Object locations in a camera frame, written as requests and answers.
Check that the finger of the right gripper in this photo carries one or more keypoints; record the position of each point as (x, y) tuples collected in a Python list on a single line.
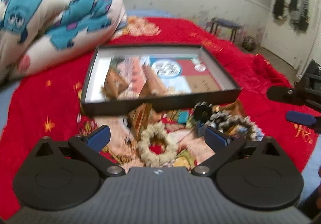
[(310, 121), (293, 96)]

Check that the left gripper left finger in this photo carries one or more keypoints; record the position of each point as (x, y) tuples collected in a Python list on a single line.
[(87, 149)]

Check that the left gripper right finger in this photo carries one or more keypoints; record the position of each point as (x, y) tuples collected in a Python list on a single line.
[(226, 149)]

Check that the light blue crochet scrunchie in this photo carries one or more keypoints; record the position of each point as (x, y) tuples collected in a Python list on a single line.
[(238, 126)]

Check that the white lace scrunchie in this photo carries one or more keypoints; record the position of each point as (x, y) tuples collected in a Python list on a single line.
[(219, 117)]

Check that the brown triangular snack packet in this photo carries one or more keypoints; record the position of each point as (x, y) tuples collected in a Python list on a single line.
[(141, 117), (114, 84), (153, 85), (233, 109)]

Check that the black white-trimmed scrunchie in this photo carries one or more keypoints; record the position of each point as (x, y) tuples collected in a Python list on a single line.
[(202, 112)]

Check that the teal binder clip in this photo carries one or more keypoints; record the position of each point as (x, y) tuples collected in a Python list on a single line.
[(183, 117)]

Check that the cream crochet scrunchie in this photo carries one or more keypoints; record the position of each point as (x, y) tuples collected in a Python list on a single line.
[(156, 147)]

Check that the white door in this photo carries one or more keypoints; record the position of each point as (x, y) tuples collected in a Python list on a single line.
[(290, 30)]

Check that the dark patterned ball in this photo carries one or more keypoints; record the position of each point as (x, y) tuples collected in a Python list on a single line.
[(249, 43)]

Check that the black shallow box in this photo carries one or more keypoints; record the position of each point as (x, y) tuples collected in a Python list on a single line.
[(95, 103)]

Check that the colourful history textbook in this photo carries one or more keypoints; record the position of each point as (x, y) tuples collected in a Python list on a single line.
[(181, 74)]

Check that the dark hanging clothes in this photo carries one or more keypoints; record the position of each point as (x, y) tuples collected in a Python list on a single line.
[(297, 11)]

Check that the blue bed sheet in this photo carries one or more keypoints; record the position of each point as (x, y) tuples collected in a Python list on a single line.
[(7, 90)]

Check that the blue seat metal stool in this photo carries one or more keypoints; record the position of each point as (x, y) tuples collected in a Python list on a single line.
[(213, 25)]

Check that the monster cartoon white quilt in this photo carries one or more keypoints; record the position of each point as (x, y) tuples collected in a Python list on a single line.
[(38, 34)]

